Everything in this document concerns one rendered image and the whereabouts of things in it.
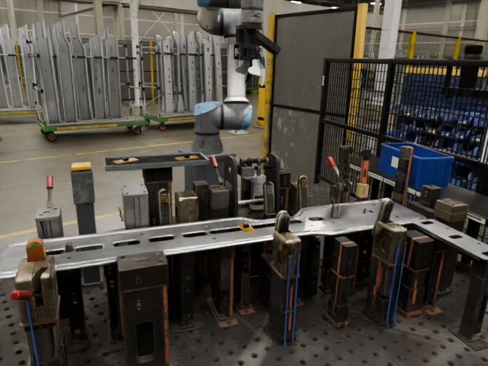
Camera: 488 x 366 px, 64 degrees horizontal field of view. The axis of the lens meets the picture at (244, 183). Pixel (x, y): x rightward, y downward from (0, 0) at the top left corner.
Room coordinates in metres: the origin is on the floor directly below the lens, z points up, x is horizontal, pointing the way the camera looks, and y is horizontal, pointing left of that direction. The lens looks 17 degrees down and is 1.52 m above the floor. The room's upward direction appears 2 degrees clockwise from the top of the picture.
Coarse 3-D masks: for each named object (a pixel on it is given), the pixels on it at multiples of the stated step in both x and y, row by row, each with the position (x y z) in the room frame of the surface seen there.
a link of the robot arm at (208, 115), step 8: (200, 104) 1.83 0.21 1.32; (208, 104) 1.80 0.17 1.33; (216, 104) 1.81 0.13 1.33; (200, 112) 1.79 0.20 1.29; (208, 112) 1.79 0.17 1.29; (216, 112) 1.80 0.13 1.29; (200, 120) 1.79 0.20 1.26; (208, 120) 1.79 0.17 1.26; (216, 120) 1.79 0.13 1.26; (200, 128) 1.79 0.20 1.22; (208, 128) 1.79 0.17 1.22; (216, 128) 1.81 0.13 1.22
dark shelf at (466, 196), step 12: (372, 156) 2.14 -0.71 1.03; (360, 168) 1.90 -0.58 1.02; (372, 168) 1.87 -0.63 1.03; (384, 180) 1.74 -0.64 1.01; (408, 192) 1.59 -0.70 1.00; (444, 192) 1.52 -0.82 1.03; (456, 192) 1.53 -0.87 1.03; (468, 192) 1.53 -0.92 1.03; (468, 204) 1.39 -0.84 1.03; (480, 204) 1.40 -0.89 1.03; (468, 216) 1.32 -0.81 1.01; (480, 216) 1.28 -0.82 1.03
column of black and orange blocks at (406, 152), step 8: (400, 152) 1.62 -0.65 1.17; (408, 152) 1.59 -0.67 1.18; (400, 160) 1.61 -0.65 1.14; (408, 160) 1.59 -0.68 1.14; (400, 168) 1.61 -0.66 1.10; (408, 168) 1.60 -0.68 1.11; (400, 176) 1.60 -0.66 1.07; (408, 176) 1.60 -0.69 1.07; (400, 184) 1.60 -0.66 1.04; (400, 192) 1.59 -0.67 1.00; (400, 200) 1.60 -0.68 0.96
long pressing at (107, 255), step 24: (240, 216) 1.27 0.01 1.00; (312, 216) 1.30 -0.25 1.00; (360, 216) 1.31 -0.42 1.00; (408, 216) 1.32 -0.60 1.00; (48, 240) 1.04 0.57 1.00; (72, 240) 1.05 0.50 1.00; (96, 240) 1.06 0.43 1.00; (120, 240) 1.06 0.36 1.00; (144, 240) 1.07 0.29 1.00; (168, 240) 1.07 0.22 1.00; (192, 240) 1.08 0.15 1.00; (216, 240) 1.08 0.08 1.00; (240, 240) 1.09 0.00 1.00; (264, 240) 1.11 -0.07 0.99; (0, 264) 0.90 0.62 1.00; (72, 264) 0.92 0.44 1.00; (96, 264) 0.93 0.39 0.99
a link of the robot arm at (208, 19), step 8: (200, 0) 1.49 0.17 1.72; (208, 0) 1.50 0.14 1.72; (216, 0) 1.50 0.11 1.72; (224, 0) 1.50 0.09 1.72; (208, 8) 1.55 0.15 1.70; (216, 8) 1.55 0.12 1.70; (200, 16) 1.76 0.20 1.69; (208, 16) 1.66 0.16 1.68; (216, 16) 1.69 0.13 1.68; (200, 24) 1.83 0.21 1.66; (208, 24) 1.79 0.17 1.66; (216, 24) 1.83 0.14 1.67; (208, 32) 1.88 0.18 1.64; (216, 32) 1.88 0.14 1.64
